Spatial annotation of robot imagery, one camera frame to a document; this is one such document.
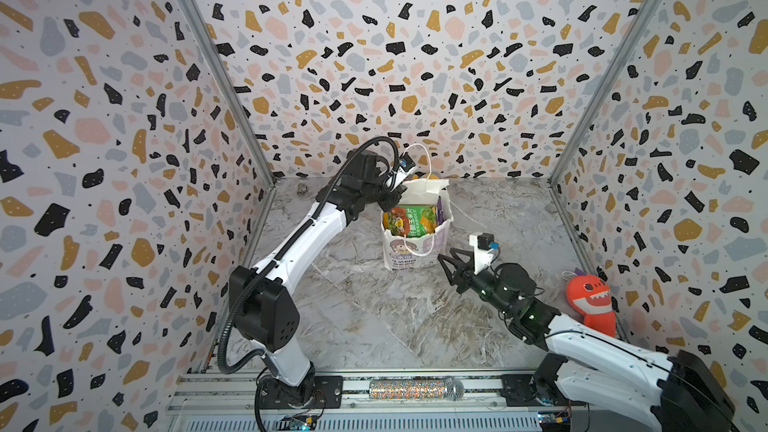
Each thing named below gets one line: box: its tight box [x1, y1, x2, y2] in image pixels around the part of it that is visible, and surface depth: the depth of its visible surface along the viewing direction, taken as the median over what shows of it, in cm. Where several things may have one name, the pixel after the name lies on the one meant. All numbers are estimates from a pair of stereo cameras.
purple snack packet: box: [437, 195, 445, 226], surface depth 90 cm
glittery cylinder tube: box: [368, 378, 465, 402], surface depth 73 cm
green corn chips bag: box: [383, 204, 438, 237], surface depth 85 cm
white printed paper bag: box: [381, 178, 453, 272], surface depth 87 cm
